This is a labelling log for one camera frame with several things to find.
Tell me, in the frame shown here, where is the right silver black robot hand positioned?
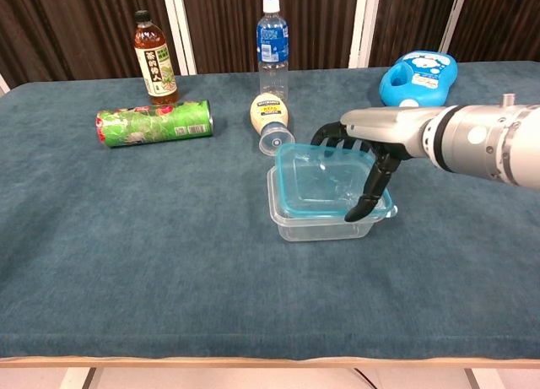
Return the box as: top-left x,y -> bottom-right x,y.
310,105 -> 438,224

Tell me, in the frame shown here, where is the teal container lid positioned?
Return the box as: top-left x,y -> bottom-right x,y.
274,142 -> 394,220

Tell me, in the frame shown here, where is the clear plastic food container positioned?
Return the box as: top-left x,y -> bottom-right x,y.
267,167 -> 399,242

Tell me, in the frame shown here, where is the blue detergent bottle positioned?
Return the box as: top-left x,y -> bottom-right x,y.
378,49 -> 459,110

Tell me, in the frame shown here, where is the brown partition panel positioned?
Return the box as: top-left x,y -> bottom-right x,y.
0,0 -> 189,90
449,0 -> 540,64
180,0 -> 359,74
369,0 -> 459,68

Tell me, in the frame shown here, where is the mayonnaise squeeze bottle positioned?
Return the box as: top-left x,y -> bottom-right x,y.
249,92 -> 295,157

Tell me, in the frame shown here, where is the clear water bottle blue label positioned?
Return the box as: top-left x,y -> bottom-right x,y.
256,0 -> 290,103

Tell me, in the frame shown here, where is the green chips can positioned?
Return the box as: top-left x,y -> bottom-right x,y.
95,100 -> 214,149

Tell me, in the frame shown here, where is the brown tea bottle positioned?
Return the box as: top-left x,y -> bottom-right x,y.
133,9 -> 180,106

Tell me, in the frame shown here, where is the white table leg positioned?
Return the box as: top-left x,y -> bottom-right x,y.
463,367 -> 494,389
62,366 -> 99,389

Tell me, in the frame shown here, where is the teal tablecloth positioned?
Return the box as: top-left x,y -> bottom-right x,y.
0,61 -> 540,361

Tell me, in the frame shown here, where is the black cable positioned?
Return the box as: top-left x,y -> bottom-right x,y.
353,367 -> 377,389

